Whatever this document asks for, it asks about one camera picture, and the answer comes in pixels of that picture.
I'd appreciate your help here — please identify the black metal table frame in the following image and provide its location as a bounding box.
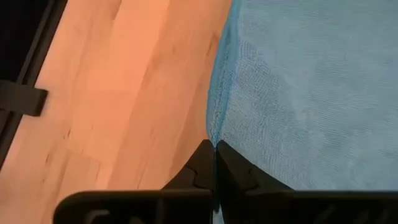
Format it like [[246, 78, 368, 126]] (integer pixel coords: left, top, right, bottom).
[[0, 0, 68, 170]]

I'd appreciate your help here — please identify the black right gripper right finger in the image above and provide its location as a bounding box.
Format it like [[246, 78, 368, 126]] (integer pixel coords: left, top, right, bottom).
[[216, 139, 294, 215]]

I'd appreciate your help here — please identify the blue microfiber towel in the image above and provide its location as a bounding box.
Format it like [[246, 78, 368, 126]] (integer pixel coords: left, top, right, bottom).
[[206, 0, 398, 224]]

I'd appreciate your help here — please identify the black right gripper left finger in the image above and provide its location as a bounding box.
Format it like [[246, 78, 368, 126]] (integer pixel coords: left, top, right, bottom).
[[161, 139, 217, 215]]

